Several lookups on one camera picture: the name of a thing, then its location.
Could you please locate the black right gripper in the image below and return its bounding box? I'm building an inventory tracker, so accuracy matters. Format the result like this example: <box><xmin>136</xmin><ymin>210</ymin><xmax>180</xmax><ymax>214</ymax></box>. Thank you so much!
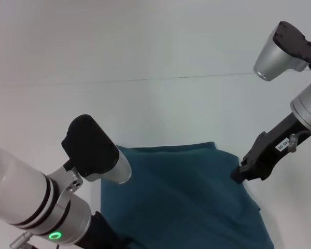
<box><xmin>230</xmin><ymin>111</ymin><xmax>311</xmax><ymax>185</ymax></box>

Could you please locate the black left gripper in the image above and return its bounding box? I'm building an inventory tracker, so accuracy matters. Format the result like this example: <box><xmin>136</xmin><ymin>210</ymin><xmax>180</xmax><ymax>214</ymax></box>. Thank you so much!
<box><xmin>74</xmin><ymin>210</ymin><xmax>129</xmax><ymax>249</ymax></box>

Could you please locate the teal blue t-shirt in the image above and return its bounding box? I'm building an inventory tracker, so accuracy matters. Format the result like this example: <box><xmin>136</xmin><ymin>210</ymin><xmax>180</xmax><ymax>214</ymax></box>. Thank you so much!
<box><xmin>100</xmin><ymin>141</ymin><xmax>274</xmax><ymax>249</ymax></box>

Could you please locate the right wrist connector cable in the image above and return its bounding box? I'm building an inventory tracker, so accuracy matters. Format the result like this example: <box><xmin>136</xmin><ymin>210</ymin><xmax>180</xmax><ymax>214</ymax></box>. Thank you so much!
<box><xmin>287</xmin><ymin>130</ymin><xmax>311</xmax><ymax>153</ymax></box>

